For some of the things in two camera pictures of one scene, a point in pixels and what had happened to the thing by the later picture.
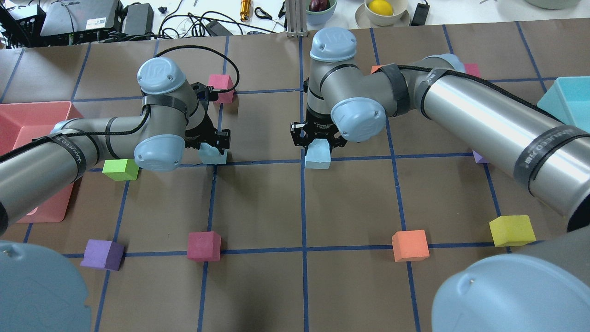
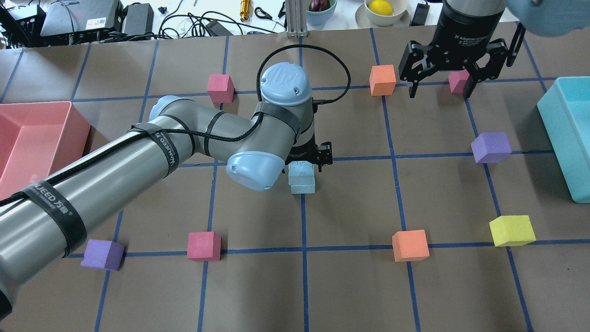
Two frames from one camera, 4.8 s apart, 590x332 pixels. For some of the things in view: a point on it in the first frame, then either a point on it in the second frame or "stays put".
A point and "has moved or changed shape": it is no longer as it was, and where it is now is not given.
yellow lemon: (380, 7) stays put
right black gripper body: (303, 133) → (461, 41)
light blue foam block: (318, 155) has moved or changed shape
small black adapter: (421, 14) stays put
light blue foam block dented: (211, 155) has moved or changed shape
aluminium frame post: (296, 18) stays put
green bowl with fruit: (319, 12) stays put
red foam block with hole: (203, 246) stays put
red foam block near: (222, 81) stays put
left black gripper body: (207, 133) → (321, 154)
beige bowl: (399, 7) stays put
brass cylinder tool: (245, 6) stays put
